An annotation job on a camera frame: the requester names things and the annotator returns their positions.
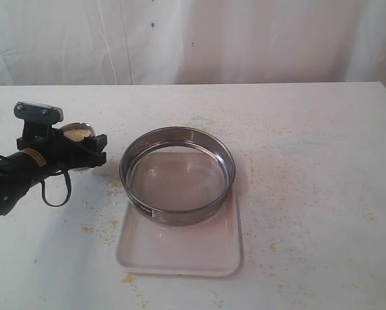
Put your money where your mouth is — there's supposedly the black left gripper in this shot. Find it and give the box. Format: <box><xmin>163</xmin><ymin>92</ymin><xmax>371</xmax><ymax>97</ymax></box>
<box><xmin>16</xmin><ymin>123</ymin><xmax>107</xmax><ymax>176</ymax></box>

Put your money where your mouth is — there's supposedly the small stainless steel cup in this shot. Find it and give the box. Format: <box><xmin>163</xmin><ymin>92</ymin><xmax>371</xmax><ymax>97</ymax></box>
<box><xmin>60</xmin><ymin>122</ymin><xmax>94</xmax><ymax>172</ymax></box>

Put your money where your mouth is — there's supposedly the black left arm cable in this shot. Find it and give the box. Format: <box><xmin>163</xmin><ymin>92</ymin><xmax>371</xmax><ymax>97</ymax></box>
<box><xmin>0</xmin><ymin>139</ymin><xmax>73</xmax><ymax>207</ymax></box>

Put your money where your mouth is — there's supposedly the round stainless steel sieve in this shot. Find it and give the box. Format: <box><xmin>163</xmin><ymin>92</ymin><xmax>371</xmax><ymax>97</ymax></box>
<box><xmin>119</xmin><ymin>127</ymin><xmax>236</xmax><ymax>226</ymax></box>

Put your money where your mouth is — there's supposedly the yellow and white grain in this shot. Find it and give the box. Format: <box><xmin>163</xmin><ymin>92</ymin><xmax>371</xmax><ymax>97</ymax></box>
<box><xmin>63</xmin><ymin>129</ymin><xmax>93</xmax><ymax>142</ymax></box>

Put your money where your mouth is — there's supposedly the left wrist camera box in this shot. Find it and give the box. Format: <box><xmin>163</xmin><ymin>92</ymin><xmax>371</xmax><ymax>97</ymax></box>
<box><xmin>14</xmin><ymin>101</ymin><xmax>63</xmax><ymax>125</ymax></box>

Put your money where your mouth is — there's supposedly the white rectangular plastic tray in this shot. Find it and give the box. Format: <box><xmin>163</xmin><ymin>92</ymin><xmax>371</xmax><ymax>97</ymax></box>
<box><xmin>115</xmin><ymin>150</ymin><xmax>242</xmax><ymax>277</ymax></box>

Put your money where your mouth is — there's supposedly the white backdrop curtain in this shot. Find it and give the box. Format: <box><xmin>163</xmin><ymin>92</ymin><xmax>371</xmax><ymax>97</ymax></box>
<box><xmin>0</xmin><ymin>1</ymin><xmax>386</xmax><ymax>85</ymax></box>

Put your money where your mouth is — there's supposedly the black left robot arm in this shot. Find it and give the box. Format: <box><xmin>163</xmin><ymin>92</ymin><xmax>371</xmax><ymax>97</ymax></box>
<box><xmin>0</xmin><ymin>127</ymin><xmax>107</xmax><ymax>216</ymax></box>

